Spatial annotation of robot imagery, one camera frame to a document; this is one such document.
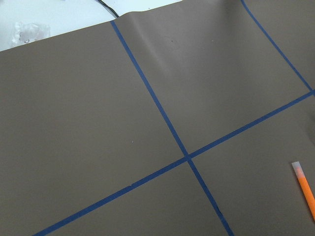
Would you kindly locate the clear plastic bag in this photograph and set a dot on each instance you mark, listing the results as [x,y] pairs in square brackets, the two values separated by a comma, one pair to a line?
[27,33]

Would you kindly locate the orange marker pen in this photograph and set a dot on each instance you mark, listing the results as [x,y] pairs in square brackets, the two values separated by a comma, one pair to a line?
[309,197]

